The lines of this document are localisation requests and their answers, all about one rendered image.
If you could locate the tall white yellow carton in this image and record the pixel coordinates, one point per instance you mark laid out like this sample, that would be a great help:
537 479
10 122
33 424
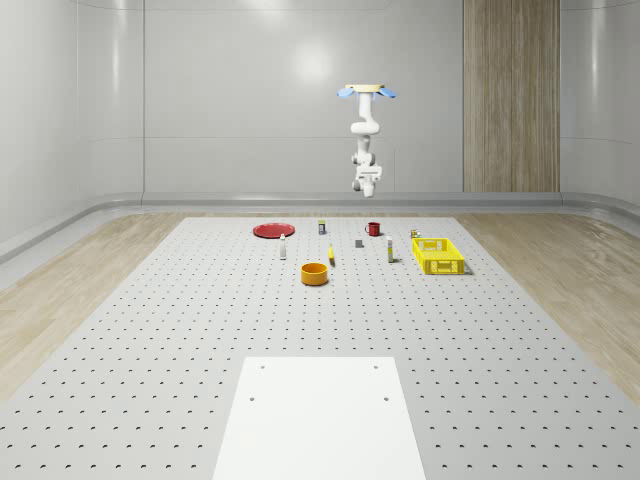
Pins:
389 250

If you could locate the yellow bowl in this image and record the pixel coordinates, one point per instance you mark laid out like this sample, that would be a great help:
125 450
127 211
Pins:
314 277

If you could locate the yellow basket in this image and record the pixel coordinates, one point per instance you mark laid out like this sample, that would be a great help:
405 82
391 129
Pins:
425 247

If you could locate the blue flat-sided can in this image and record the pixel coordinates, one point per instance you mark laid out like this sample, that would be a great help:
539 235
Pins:
322 228

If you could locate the drone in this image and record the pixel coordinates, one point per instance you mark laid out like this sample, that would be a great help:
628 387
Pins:
367 87

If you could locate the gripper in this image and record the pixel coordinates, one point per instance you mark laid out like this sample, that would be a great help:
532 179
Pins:
369 175

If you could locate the small white bottle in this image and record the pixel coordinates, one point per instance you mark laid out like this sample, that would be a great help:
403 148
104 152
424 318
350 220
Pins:
283 250

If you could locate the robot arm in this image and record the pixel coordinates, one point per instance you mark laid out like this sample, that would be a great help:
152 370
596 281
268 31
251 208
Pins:
365 127

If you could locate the white board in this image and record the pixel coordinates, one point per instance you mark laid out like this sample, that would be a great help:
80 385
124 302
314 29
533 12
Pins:
320 425

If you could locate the banana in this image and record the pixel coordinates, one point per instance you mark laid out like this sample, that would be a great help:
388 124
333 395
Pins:
331 255

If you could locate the red mug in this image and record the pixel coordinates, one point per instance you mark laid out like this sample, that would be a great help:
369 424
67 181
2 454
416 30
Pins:
374 230

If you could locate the red plate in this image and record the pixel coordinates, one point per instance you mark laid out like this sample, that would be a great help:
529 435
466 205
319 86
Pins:
274 230

